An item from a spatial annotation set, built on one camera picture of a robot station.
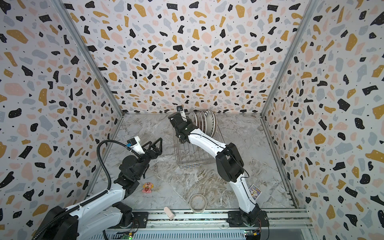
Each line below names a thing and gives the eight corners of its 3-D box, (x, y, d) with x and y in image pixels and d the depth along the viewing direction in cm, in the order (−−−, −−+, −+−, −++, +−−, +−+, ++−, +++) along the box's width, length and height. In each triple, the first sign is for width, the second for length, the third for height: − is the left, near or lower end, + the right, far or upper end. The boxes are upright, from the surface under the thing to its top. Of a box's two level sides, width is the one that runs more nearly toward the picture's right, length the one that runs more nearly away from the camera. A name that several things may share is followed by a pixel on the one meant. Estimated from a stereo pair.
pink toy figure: (143, 193, 84) (141, 191, 81) (145, 184, 87) (143, 182, 84) (152, 193, 84) (150, 191, 81) (154, 184, 87) (152, 182, 84)
